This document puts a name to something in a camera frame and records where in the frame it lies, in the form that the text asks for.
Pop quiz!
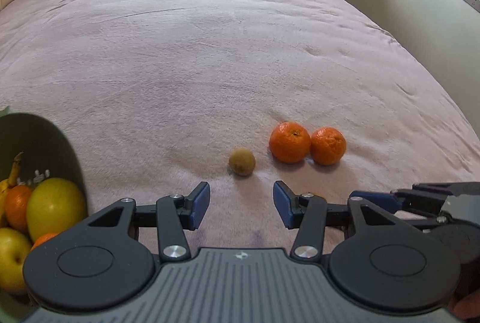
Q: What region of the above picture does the green colander bowl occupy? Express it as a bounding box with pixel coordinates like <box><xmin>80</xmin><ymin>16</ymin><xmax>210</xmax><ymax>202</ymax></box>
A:
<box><xmin>1</xmin><ymin>112</ymin><xmax>86</xmax><ymax>322</ymax></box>

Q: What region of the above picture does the yellow lemon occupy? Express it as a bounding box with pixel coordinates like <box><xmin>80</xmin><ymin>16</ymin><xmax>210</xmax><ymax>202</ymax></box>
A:
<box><xmin>26</xmin><ymin>177</ymin><xmax>88</xmax><ymax>242</ymax></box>

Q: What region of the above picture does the mandarin orange nearest gripper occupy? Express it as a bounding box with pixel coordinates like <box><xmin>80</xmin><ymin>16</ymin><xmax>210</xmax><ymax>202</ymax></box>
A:
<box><xmin>310</xmin><ymin>127</ymin><xmax>347</xmax><ymax>166</ymax></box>

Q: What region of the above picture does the mandarin orange far left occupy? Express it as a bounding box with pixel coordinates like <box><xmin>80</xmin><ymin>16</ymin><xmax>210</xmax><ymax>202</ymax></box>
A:
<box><xmin>4</xmin><ymin>185</ymin><xmax>32</xmax><ymax>233</ymax></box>

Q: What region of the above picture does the middle mandarin orange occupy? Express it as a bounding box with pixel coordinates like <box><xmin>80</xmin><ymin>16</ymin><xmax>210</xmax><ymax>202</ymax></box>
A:
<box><xmin>268</xmin><ymin>121</ymin><xmax>311</xmax><ymax>164</ymax></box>

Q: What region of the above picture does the yellow apple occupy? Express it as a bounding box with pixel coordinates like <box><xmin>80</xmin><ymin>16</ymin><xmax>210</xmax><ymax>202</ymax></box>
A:
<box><xmin>0</xmin><ymin>228</ymin><xmax>32</xmax><ymax>295</ymax></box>

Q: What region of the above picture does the pink bed blanket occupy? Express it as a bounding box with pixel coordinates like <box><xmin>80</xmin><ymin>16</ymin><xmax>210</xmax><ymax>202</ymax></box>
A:
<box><xmin>1</xmin><ymin>0</ymin><xmax>479</xmax><ymax>248</ymax></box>

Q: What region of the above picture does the mandarin orange left edge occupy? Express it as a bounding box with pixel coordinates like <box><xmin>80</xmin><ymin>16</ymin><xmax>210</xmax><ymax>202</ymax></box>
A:
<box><xmin>31</xmin><ymin>233</ymin><xmax>58</xmax><ymax>251</ymax></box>

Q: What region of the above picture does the brown kiwi behind banana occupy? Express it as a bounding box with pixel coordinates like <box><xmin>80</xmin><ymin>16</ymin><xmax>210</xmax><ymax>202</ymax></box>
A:
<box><xmin>229</xmin><ymin>147</ymin><xmax>256</xmax><ymax>176</ymax></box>

